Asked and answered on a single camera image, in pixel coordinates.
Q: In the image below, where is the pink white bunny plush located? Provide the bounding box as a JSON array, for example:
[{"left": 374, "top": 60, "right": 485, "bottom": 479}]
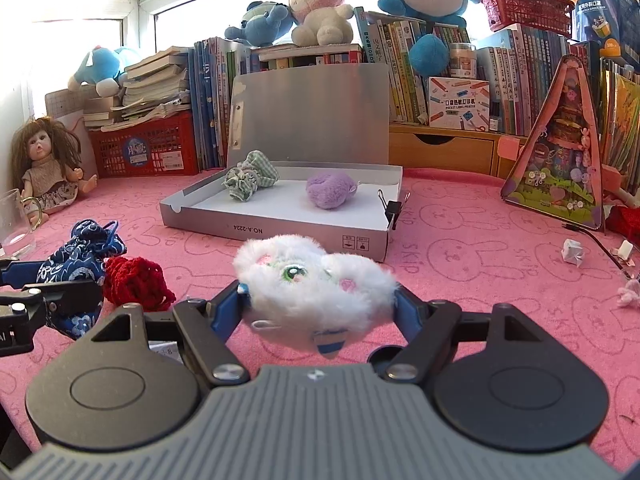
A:
[{"left": 288, "top": 0, "right": 354, "bottom": 47}]

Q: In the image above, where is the brown haired doll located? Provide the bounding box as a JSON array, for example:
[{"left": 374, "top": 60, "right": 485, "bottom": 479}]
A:
[{"left": 11, "top": 117, "right": 98, "bottom": 226}]

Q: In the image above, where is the blue patterned fabric pouch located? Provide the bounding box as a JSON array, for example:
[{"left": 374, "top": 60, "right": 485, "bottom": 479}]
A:
[{"left": 36, "top": 219, "right": 127, "bottom": 340}]

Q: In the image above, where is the red plastic basket left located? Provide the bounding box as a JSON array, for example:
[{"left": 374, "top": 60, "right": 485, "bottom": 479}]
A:
[{"left": 89, "top": 112, "right": 198, "bottom": 178}]

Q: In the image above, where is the white fluffy plush toy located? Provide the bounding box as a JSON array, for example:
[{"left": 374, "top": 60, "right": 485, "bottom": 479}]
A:
[{"left": 233, "top": 234, "right": 399, "bottom": 360}]

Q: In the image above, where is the red plastic basket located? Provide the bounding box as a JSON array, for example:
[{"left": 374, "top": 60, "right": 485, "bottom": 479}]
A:
[
  {"left": 89, "top": 112, "right": 198, "bottom": 178},
  {"left": 480, "top": 0, "right": 574, "bottom": 38}
]

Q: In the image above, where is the green checkered scrunchie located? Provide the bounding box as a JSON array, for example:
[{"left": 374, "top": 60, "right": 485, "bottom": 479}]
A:
[{"left": 224, "top": 150, "right": 280, "bottom": 203}]

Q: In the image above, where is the purple fluffy plush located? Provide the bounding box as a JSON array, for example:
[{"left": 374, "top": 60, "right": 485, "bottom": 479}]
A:
[{"left": 306, "top": 171, "right": 358, "bottom": 210}]

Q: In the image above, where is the stack of books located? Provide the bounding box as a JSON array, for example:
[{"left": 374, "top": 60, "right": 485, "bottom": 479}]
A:
[{"left": 84, "top": 47, "right": 191, "bottom": 131}]

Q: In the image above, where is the clear glass cup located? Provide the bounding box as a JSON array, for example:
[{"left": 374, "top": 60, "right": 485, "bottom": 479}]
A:
[{"left": 0, "top": 188, "right": 43, "bottom": 259}]

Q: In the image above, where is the silver open storage box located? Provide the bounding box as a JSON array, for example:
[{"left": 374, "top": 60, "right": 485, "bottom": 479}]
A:
[{"left": 160, "top": 64, "right": 402, "bottom": 261}]

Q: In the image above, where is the red plastic basket top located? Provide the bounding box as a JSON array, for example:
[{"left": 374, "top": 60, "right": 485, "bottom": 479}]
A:
[{"left": 480, "top": 0, "right": 574, "bottom": 38}]

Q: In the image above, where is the light blue plush left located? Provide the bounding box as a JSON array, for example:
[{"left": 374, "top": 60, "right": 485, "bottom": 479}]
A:
[{"left": 67, "top": 47, "right": 138, "bottom": 98}]

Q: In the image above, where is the wooden drawer organizer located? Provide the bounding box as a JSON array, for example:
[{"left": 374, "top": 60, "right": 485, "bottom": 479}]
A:
[{"left": 388, "top": 124, "right": 526, "bottom": 179}]

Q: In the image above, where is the white label printer box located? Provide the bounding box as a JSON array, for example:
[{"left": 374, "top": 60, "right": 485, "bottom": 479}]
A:
[{"left": 427, "top": 77, "right": 490, "bottom": 132}]

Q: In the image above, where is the pink fuzzy hair clip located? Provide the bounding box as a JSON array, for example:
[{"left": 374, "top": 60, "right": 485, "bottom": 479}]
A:
[{"left": 617, "top": 280, "right": 640, "bottom": 309}]

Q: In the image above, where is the blue bear plush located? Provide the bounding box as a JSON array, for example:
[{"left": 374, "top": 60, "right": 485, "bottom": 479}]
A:
[{"left": 224, "top": 1, "right": 294, "bottom": 48}]

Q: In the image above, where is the pink triangular toy house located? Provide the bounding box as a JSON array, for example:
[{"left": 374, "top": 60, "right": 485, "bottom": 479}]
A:
[{"left": 501, "top": 55, "right": 604, "bottom": 231}]

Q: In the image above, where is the red crochet scrunchie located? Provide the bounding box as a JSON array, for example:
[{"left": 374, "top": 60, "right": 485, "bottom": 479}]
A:
[{"left": 102, "top": 256, "right": 176, "bottom": 312}]

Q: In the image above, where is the blue cardboard box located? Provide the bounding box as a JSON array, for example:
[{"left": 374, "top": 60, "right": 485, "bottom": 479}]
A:
[{"left": 572, "top": 0, "right": 639, "bottom": 70}]

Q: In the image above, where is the black binder clip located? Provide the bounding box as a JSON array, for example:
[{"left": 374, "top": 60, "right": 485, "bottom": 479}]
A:
[{"left": 378, "top": 188, "right": 411, "bottom": 231}]

